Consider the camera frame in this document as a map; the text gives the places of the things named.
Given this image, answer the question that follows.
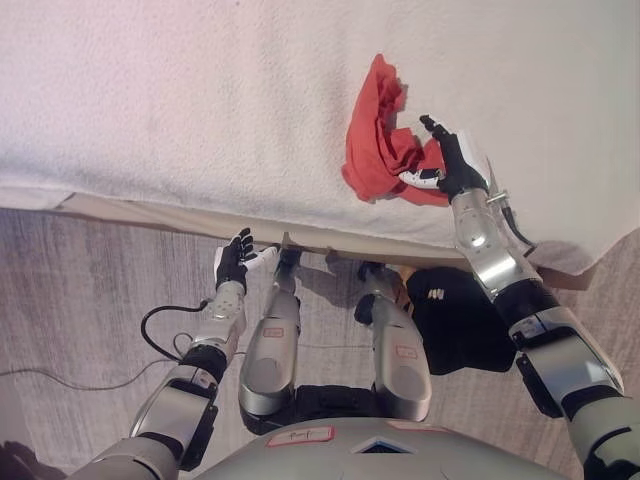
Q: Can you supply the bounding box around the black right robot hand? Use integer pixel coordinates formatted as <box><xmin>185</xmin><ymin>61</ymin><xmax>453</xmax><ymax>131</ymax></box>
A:
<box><xmin>398</xmin><ymin>114</ymin><xmax>490</xmax><ymax>204</ymax></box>

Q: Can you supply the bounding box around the thin grey floor cable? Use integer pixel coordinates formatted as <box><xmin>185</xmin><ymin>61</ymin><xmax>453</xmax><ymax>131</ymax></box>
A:
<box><xmin>0</xmin><ymin>342</ymin><xmax>247</xmax><ymax>392</ymax></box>

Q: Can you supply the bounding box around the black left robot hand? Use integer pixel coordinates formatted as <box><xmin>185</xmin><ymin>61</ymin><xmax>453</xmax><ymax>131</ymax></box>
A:
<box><xmin>214</xmin><ymin>227</ymin><xmax>279</xmax><ymax>291</ymax></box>

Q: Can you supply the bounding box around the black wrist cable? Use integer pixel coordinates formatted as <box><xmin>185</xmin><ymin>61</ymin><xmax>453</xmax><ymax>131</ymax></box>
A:
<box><xmin>140</xmin><ymin>298</ymin><xmax>212</xmax><ymax>362</ymax></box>
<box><xmin>485</xmin><ymin>155</ymin><xmax>537</xmax><ymax>257</ymax></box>

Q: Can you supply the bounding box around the grey striped rug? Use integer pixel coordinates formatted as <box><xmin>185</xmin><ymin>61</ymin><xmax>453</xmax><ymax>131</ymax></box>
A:
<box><xmin>0</xmin><ymin>207</ymin><xmax>640</xmax><ymax>480</ymax></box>

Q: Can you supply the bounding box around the silver left robot leg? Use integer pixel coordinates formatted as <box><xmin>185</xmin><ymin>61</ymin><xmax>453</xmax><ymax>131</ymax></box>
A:
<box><xmin>237</xmin><ymin>246</ymin><xmax>305</xmax><ymax>420</ymax></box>

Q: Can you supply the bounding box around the red cloth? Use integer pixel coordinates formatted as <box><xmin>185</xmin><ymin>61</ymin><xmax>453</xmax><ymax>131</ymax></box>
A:
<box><xmin>340</xmin><ymin>53</ymin><xmax>452</xmax><ymax>207</ymax></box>

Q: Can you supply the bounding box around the white fluffy bed blanket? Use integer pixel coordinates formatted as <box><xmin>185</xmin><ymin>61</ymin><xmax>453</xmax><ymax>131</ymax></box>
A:
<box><xmin>0</xmin><ymin>0</ymin><xmax>640</xmax><ymax>275</ymax></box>

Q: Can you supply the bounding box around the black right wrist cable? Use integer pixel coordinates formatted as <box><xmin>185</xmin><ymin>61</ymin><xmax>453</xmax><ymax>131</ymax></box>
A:
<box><xmin>485</xmin><ymin>155</ymin><xmax>537</xmax><ymax>257</ymax></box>

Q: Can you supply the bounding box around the grey robot torso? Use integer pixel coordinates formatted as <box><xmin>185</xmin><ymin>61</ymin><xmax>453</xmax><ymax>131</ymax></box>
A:
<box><xmin>193</xmin><ymin>383</ymin><xmax>569</xmax><ymax>480</ymax></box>

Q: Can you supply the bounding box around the silver right robot leg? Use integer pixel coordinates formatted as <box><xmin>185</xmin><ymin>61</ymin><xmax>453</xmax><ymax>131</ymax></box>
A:
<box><xmin>353</xmin><ymin>260</ymin><xmax>434</xmax><ymax>422</ymax></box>

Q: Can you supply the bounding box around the black garment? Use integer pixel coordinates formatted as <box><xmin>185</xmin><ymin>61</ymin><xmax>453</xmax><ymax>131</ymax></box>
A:
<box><xmin>404</xmin><ymin>266</ymin><xmax>517</xmax><ymax>377</ymax></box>

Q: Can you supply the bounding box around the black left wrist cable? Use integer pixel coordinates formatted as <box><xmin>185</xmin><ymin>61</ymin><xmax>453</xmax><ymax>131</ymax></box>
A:
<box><xmin>140</xmin><ymin>298</ymin><xmax>212</xmax><ymax>362</ymax></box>

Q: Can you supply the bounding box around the silver robot leg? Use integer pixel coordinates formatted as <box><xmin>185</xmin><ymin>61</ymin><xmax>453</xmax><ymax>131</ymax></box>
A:
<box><xmin>237</xmin><ymin>246</ymin><xmax>305</xmax><ymax>420</ymax></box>
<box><xmin>353</xmin><ymin>260</ymin><xmax>434</xmax><ymax>422</ymax></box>

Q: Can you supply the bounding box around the beige duvet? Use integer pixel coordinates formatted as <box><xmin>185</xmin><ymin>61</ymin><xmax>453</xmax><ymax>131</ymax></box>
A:
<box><xmin>58</xmin><ymin>192</ymin><xmax>592</xmax><ymax>292</ymax></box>

